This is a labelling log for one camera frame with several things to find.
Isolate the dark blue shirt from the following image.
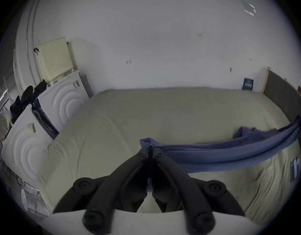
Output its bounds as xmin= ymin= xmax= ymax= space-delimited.
xmin=140 ymin=115 xmax=301 ymax=174

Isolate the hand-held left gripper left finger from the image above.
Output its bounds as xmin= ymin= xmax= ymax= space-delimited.
xmin=53 ymin=145 xmax=151 ymax=235

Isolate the white washing machine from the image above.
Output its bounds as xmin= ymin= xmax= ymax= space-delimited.
xmin=1 ymin=104 xmax=55 ymax=189
xmin=33 ymin=36 xmax=90 ymax=133

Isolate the small dark blue card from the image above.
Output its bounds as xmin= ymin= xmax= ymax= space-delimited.
xmin=242 ymin=78 xmax=254 ymax=91

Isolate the dark phone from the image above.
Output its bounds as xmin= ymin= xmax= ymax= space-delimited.
xmin=289 ymin=157 xmax=300 ymax=182

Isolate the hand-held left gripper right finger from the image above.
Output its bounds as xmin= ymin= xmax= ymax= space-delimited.
xmin=150 ymin=145 xmax=246 ymax=235

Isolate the padded grey headboard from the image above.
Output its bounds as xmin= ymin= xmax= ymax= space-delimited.
xmin=263 ymin=67 xmax=301 ymax=132

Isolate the bed with beige sheet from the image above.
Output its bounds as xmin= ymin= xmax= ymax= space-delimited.
xmin=38 ymin=87 xmax=301 ymax=227

